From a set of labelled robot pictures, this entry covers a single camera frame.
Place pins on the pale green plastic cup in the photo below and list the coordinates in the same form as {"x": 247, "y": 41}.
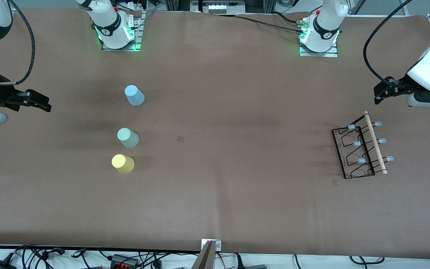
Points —
{"x": 128, "y": 138}

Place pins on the black power adapter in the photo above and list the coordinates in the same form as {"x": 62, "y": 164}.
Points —
{"x": 0, "y": 265}

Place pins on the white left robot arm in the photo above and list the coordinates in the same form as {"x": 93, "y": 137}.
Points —
{"x": 325, "y": 26}

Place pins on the white power strip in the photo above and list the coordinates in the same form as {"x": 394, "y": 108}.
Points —
{"x": 138, "y": 5}

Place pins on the aluminium frame equipment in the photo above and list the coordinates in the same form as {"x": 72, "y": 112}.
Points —
{"x": 218, "y": 5}

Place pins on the light blue plastic cup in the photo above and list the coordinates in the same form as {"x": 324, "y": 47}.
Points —
{"x": 135, "y": 96}

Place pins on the grey camera mount bar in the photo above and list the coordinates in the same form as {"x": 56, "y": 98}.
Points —
{"x": 204, "y": 258}

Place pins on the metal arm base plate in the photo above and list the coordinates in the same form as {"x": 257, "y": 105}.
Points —
{"x": 137, "y": 33}
{"x": 332, "y": 53}

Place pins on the small metal bracket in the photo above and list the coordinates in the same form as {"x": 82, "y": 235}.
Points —
{"x": 218, "y": 244}

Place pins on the yellow plastic cup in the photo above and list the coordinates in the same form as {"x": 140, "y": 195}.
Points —
{"x": 123, "y": 163}

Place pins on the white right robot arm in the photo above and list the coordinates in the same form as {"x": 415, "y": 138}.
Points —
{"x": 106, "y": 22}

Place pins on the orange black connector box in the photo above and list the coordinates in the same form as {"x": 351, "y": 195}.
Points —
{"x": 123, "y": 260}

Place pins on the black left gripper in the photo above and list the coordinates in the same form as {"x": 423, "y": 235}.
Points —
{"x": 398, "y": 88}

